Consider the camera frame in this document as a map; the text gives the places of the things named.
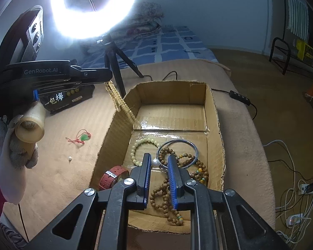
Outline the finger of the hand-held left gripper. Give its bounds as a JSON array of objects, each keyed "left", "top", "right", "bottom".
[
  {"left": 68, "top": 66, "right": 113, "bottom": 83},
  {"left": 33, "top": 79, "right": 106, "bottom": 102}
]

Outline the white ring light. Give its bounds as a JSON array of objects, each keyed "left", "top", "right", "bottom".
[{"left": 50, "top": 0, "right": 142, "bottom": 40}]

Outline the white socket block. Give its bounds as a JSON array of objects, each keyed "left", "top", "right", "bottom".
[{"left": 298, "top": 182, "right": 313, "bottom": 196}]

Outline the striped hanging cloth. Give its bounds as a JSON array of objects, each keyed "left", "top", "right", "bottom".
[{"left": 285, "top": 0, "right": 310, "bottom": 39}]

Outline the black snack bag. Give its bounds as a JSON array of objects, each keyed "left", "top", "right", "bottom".
[{"left": 39, "top": 83, "right": 96, "bottom": 115}]

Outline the black ring light cable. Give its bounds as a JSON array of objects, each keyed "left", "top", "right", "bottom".
[{"left": 143, "top": 71, "right": 258, "bottom": 120}]

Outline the person's patterned clothing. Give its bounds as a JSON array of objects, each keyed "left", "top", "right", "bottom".
[{"left": 0, "top": 214, "right": 27, "bottom": 250}]

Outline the yellow box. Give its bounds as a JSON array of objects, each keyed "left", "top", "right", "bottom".
[{"left": 296, "top": 40, "right": 313, "bottom": 65}]

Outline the black metal garment rack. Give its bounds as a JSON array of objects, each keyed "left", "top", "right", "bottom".
[{"left": 269, "top": 0, "right": 313, "bottom": 80}]

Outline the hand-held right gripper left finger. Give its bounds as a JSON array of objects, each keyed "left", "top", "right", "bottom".
[{"left": 23, "top": 153, "right": 153, "bottom": 250}]

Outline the cardboard box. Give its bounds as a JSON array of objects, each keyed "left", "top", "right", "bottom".
[{"left": 90, "top": 81, "right": 226, "bottom": 234}]

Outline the cream bead bracelet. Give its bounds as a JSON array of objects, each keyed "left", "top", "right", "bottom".
[{"left": 130, "top": 138, "right": 161, "bottom": 166}]

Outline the white floor cable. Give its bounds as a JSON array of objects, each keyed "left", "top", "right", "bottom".
[{"left": 262, "top": 139, "right": 313, "bottom": 243}]

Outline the black tripod stand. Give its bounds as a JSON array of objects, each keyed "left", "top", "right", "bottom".
[{"left": 96, "top": 34, "right": 144, "bottom": 97}]

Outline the folded floral quilt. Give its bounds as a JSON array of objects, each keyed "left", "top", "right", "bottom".
[{"left": 108, "top": 1, "right": 165, "bottom": 43}]

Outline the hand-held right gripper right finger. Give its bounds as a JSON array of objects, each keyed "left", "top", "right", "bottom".
[{"left": 167, "top": 154, "right": 290, "bottom": 250}]

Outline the white power strip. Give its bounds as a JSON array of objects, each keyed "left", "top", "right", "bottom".
[{"left": 286, "top": 214, "right": 306, "bottom": 226}]

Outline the thin black cable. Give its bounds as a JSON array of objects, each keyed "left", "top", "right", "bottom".
[{"left": 18, "top": 202, "right": 30, "bottom": 241}]

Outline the red strap watch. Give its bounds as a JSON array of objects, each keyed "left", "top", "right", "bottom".
[{"left": 99, "top": 165, "right": 131, "bottom": 190}]

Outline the metal bangle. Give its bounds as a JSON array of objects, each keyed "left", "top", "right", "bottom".
[{"left": 156, "top": 139, "right": 199, "bottom": 169}]

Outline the green pendant red cord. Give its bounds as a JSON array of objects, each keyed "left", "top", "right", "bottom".
[{"left": 66, "top": 129, "right": 92, "bottom": 144}]

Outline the brown wooden bead necklace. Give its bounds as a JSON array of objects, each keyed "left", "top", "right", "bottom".
[{"left": 149, "top": 147, "right": 210, "bottom": 226}]

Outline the person's left hand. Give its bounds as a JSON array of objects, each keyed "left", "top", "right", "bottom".
[{"left": 0, "top": 113, "right": 39, "bottom": 206}]

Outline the cream bead necklace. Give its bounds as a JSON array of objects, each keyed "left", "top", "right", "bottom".
[{"left": 104, "top": 81, "right": 136, "bottom": 123}]

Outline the blue patterned bedsheet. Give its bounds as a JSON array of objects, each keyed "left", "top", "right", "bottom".
[{"left": 81, "top": 25, "right": 220, "bottom": 69}]

